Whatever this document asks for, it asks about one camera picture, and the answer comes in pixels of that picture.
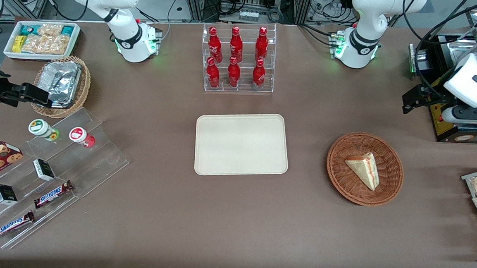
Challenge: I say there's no red cola bottle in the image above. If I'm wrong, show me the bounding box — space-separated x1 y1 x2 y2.
251 58 267 91
205 57 222 89
207 26 225 63
226 56 242 89
228 26 245 64
254 26 270 64

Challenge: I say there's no silver foil container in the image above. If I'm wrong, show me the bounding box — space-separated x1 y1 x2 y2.
36 59 83 110

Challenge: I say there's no brown round wicker basket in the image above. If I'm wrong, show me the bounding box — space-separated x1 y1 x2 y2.
324 130 407 209

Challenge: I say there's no green lidded cup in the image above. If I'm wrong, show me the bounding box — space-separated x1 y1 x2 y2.
27 118 61 142

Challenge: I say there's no small clear cracker bag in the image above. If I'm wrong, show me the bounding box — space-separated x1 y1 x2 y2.
38 23 64 38

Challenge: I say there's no snickers bar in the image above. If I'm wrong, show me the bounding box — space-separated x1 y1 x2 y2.
33 178 75 212
0 208 36 243

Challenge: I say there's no aluminium frame rack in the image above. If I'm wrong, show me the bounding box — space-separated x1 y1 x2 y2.
181 0 314 29

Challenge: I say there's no triangular sandwich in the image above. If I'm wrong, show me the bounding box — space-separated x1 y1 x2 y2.
343 151 382 192

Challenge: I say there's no beige plastic tray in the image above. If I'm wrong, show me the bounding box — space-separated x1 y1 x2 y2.
193 109 292 181

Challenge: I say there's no black food warmer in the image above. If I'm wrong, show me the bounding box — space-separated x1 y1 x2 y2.
403 4 477 144

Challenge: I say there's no clear acrylic bottle rack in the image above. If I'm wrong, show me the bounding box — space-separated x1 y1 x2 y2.
199 19 278 96

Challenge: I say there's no small black box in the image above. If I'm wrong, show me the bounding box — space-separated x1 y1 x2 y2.
0 184 19 206
31 158 57 182

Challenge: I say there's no clear acrylic stepped display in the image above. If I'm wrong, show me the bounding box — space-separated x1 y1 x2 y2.
0 103 133 257

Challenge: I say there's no large clear cracker bag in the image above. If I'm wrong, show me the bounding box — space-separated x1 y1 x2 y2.
21 33 70 56

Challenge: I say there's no light wicker basket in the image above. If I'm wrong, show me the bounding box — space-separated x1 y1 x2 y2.
30 53 93 121

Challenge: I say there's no white power strip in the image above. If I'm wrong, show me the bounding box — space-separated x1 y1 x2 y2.
238 9 260 22

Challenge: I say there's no red lidded cup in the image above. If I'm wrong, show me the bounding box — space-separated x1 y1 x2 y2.
68 126 97 149

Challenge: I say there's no white rectangular snack bin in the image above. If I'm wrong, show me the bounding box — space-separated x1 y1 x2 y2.
3 19 82 64

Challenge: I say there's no steel warmer pan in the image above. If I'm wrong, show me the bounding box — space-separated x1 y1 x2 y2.
441 38 477 71

